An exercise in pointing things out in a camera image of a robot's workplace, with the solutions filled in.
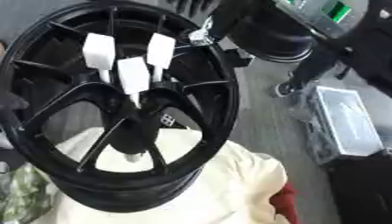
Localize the cream cloth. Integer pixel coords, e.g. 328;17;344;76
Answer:
29;127;291;224

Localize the clear plastic bin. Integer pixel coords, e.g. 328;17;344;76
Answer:
304;85;386;165

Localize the black round tyre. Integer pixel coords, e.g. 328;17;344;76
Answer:
227;17;318;64

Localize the black spoked wheel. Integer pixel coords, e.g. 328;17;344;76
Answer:
0;1;242;214

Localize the person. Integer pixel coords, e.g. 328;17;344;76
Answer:
269;37;392;99

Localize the black bag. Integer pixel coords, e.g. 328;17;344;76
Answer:
325;148;392;224

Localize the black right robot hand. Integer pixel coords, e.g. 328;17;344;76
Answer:
166;0;273;46

